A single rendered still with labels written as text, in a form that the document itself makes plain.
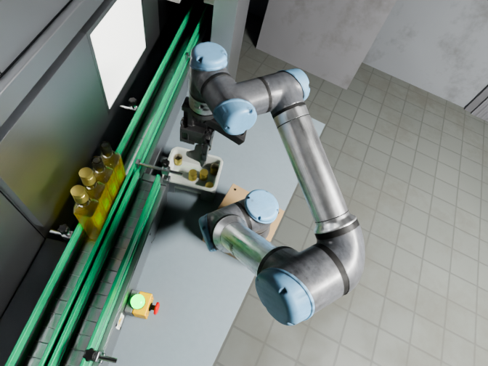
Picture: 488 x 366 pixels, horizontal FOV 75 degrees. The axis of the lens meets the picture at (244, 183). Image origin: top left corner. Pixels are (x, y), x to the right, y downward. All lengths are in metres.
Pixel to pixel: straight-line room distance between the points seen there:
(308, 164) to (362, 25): 2.52
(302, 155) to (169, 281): 0.75
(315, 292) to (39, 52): 0.82
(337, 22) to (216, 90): 2.56
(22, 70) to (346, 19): 2.64
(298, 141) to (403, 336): 1.84
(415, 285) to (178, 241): 1.72
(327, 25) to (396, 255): 1.98
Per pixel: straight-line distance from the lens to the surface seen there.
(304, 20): 3.21
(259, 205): 1.01
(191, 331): 1.20
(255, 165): 1.49
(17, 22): 0.92
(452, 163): 3.34
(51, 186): 1.09
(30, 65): 0.93
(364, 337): 2.22
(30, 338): 1.11
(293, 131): 0.67
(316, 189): 0.67
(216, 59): 0.67
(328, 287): 0.65
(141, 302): 1.12
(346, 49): 3.20
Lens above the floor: 1.94
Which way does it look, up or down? 57 degrees down
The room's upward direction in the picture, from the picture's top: 18 degrees clockwise
